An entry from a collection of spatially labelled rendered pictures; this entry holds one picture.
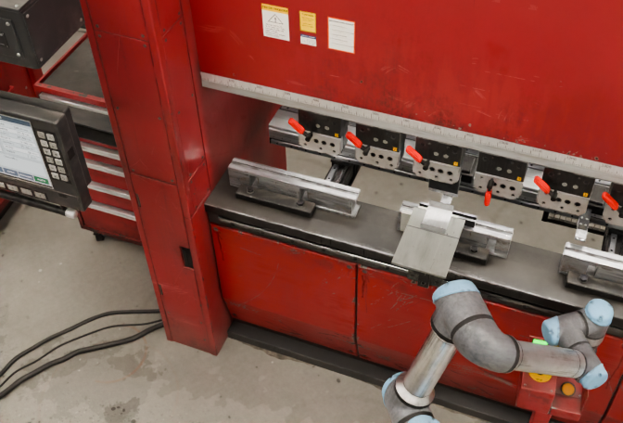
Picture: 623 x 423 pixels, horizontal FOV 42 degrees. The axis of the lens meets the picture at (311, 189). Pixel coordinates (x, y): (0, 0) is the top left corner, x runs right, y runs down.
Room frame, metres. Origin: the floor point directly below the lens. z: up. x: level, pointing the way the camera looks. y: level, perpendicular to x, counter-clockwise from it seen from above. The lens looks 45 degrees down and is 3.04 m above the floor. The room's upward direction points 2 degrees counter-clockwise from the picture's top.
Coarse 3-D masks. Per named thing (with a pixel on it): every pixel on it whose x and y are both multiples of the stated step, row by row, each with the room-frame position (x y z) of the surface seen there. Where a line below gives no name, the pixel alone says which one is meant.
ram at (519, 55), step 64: (192, 0) 2.19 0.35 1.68; (256, 0) 2.11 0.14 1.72; (320, 0) 2.03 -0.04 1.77; (384, 0) 1.96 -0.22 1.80; (448, 0) 1.89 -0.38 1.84; (512, 0) 1.82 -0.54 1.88; (576, 0) 1.76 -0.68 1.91; (256, 64) 2.12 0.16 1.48; (320, 64) 2.03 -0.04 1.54; (384, 64) 1.95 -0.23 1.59; (448, 64) 1.88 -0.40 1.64; (512, 64) 1.81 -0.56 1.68; (576, 64) 1.75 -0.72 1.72; (384, 128) 1.95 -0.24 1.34; (512, 128) 1.80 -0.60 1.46; (576, 128) 1.73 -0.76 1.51
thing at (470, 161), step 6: (468, 156) 2.13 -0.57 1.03; (474, 156) 2.14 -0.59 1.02; (468, 162) 2.10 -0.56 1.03; (474, 162) 2.11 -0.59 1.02; (468, 168) 2.07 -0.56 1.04; (474, 168) 2.08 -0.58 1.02; (462, 174) 2.05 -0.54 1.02; (468, 174) 2.05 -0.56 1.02; (474, 174) 2.08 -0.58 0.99; (462, 180) 2.05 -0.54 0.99; (468, 180) 2.04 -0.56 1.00; (444, 198) 1.96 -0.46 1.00; (450, 198) 1.96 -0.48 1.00; (450, 204) 1.93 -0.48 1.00
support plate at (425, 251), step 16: (416, 208) 1.92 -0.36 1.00; (416, 224) 1.84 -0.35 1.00; (448, 224) 1.84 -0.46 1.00; (400, 240) 1.77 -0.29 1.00; (416, 240) 1.77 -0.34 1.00; (432, 240) 1.77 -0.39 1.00; (448, 240) 1.77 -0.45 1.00; (400, 256) 1.70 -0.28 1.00; (416, 256) 1.70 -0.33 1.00; (432, 256) 1.70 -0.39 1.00; (448, 256) 1.70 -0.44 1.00; (432, 272) 1.63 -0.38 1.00
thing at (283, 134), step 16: (288, 112) 2.47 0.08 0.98; (272, 128) 2.40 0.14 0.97; (288, 128) 2.38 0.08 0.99; (352, 128) 2.36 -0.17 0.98; (288, 144) 2.37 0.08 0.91; (352, 144) 2.27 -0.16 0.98; (352, 160) 2.27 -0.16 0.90; (416, 176) 2.17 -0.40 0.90; (528, 176) 2.07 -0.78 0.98; (480, 192) 2.08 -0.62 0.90; (528, 192) 2.01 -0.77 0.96; (544, 208) 1.99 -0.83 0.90; (608, 224) 1.90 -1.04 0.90
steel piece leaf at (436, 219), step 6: (426, 210) 1.91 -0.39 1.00; (432, 210) 1.90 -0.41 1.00; (438, 210) 1.90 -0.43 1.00; (444, 210) 1.90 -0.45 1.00; (426, 216) 1.87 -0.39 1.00; (432, 216) 1.87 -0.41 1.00; (438, 216) 1.87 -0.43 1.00; (444, 216) 1.87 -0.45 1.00; (450, 216) 1.87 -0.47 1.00; (426, 222) 1.85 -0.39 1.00; (432, 222) 1.85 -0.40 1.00; (438, 222) 1.85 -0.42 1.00; (444, 222) 1.85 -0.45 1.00; (426, 228) 1.82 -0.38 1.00; (432, 228) 1.81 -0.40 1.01; (438, 228) 1.80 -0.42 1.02; (444, 228) 1.82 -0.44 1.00
